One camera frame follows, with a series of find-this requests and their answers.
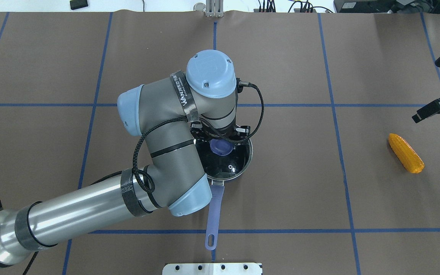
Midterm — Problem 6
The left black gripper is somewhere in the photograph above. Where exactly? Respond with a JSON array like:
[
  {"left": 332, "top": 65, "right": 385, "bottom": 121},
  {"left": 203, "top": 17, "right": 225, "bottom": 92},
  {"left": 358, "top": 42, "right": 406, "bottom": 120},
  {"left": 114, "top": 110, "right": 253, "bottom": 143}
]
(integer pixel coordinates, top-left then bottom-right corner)
[{"left": 190, "top": 122, "right": 251, "bottom": 145}]

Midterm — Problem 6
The glass lid with blue knob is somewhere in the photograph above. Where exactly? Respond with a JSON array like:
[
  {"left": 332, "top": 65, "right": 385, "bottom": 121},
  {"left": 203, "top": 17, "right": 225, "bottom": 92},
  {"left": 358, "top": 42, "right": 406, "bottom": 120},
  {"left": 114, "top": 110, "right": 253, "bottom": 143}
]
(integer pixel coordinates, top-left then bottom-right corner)
[{"left": 194, "top": 139, "right": 253, "bottom": 181}]

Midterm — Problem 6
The yellow plastic corn cob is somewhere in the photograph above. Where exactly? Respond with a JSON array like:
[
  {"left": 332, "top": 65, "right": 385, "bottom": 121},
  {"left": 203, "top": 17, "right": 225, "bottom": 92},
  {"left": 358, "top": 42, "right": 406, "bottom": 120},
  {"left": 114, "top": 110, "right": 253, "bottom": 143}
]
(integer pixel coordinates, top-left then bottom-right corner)
[{"left": 388, "top": 133, "right": 425, "bottom": 174}]

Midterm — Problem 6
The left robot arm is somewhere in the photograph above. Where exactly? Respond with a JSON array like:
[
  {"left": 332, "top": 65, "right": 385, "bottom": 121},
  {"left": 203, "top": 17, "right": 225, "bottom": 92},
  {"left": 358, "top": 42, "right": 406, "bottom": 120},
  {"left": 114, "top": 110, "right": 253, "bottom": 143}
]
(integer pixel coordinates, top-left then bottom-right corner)
[{"left": 0, "top": 49, "right": 261, "bottom": 269}]

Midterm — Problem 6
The dark blue saucepan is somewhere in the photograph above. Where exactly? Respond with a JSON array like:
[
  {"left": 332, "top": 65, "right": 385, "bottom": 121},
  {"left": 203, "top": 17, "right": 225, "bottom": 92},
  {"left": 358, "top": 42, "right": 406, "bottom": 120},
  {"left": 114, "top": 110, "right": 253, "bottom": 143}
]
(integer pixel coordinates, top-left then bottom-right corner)
[{"left": 194, "top": 139, "right": 253, "bottom": 252}]

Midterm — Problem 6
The small black square device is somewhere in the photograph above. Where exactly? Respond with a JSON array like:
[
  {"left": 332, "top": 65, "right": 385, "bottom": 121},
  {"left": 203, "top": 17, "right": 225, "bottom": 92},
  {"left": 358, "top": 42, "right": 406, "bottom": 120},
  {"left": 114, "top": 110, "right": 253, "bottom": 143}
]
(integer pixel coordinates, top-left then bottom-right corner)
[{"left": 69, "top": 0, "right": 89, "bottom": 11}]

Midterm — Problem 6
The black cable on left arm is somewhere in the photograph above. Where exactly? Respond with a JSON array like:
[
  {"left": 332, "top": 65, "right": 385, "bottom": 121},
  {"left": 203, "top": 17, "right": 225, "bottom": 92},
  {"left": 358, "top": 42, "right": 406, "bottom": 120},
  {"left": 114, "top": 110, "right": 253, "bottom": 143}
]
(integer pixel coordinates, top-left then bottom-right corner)
[{"left": 21, "top": 78, "right": 265, "bottom": 275}]

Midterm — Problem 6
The aluminium frame post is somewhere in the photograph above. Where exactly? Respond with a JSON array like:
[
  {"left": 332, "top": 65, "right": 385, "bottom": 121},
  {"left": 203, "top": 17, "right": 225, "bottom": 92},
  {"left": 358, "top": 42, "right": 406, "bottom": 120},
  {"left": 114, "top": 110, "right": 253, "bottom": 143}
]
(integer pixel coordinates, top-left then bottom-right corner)
[{"left": 205, "top": 0, "right": 225, "bottom": 18}]

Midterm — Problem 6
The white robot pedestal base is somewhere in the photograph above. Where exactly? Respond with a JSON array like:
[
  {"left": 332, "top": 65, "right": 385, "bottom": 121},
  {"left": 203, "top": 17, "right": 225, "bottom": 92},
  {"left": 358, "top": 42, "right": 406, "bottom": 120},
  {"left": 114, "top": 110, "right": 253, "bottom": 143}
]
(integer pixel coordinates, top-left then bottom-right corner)
[{"left": 162, "top": 262, "right": 263, "bottom": 275}]

